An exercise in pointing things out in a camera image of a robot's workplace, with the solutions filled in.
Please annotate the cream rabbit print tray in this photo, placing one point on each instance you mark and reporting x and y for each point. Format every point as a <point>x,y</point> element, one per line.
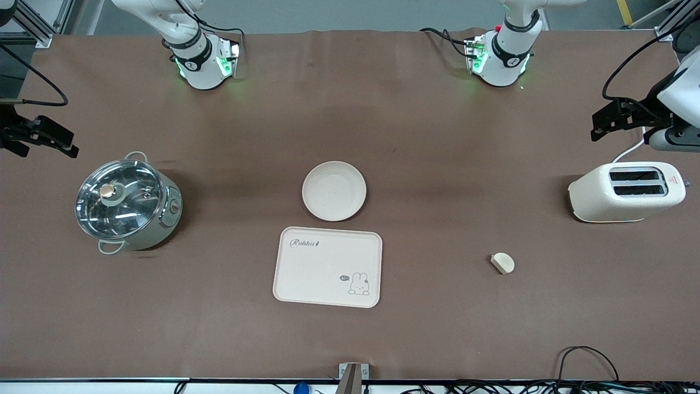
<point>322,273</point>

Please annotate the brown table mat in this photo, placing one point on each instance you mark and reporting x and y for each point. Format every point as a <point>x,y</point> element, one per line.
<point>437,137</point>

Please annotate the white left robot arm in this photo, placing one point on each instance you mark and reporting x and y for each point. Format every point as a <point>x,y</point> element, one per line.
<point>503,65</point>

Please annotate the cream two-slot toaster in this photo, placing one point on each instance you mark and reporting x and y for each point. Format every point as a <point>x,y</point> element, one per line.
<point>601,197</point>

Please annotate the glass pot lid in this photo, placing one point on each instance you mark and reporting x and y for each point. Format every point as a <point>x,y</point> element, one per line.
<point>117,200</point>

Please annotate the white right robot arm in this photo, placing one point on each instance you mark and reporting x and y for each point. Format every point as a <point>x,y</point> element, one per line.
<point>202,71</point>

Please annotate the aluminium frame profile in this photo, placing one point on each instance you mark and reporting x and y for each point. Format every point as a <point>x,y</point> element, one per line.
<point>675,19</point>
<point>33,24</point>

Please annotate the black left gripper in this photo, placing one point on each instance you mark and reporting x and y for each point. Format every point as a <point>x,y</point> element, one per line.
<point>647,106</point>

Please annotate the round cream plate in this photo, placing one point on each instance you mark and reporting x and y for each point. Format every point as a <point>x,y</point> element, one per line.
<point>334,191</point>

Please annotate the steel electric cooking pot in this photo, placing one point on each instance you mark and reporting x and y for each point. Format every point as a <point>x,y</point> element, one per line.
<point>164,219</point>

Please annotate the white steamed bun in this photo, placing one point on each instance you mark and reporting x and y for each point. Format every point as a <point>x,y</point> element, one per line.
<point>503,264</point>

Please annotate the blue round cap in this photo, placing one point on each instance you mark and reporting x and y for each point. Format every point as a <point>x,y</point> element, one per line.
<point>301,389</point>

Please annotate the grey metal camera bracket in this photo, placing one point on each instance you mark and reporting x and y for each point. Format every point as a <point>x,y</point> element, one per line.
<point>353,377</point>

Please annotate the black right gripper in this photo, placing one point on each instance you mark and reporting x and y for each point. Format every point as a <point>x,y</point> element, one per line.
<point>7,130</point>

